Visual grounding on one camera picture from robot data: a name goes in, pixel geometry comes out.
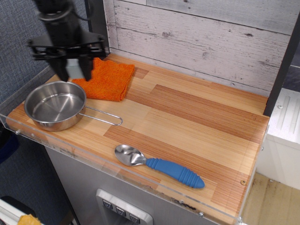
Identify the silver pot with wire handle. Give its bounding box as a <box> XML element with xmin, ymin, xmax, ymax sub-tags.
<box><xmin>24</xmin><ymin>81</ymin><xmax>123</xmax><ymax>131</ymax></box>

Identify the silver dispenser button panel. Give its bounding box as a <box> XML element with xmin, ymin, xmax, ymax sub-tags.
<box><xmin>96</xmin><ymin>188</ymin><xmax>154</xmax><ymax>225</ymax></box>

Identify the white aluminium rail block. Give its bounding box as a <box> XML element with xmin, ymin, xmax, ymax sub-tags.
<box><xmin>268</xmin><ymin>88</ymin><xmax>300</xmax><ymax>144</ymax></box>

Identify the spoon with blue handle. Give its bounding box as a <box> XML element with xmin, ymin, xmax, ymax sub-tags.
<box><xmin>114</xmin><ymin>144</ymin><xmax>205</xmax><ymax>188</ymax></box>

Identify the orange knitted cloth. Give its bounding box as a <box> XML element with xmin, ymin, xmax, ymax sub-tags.
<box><xmin>72</xmin><ymin>58</ymin><xmax>135</xmax><ymax>102</ymax></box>

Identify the light blue cube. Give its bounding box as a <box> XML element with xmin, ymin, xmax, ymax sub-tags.
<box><xmin>66</xmin><ymin>59</ymin><xmax>84</xmax><ymax>79</ymax></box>

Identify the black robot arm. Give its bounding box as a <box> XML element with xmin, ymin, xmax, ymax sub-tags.
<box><xmin>27</xmin><ymin>0</ymin><xmax>106</xmax><ymax>82</ymax></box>

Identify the black vertical post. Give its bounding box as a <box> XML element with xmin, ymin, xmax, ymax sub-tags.
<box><xmin>263</xmin><ymin>0</ymin><xmax>300</xmax><ymax>116</ymax></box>

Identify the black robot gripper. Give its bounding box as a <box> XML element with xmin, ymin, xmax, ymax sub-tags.
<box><xmin>27</xmin><ymin>9</ymin><xmax>105</xmax><ymax>82</ymax></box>

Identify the clear acrylic table guard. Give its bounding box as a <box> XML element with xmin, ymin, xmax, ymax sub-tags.
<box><xmin>1</xmin><ymin>54</ymin><xmax>269</xmax><ymax>225</ymax></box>

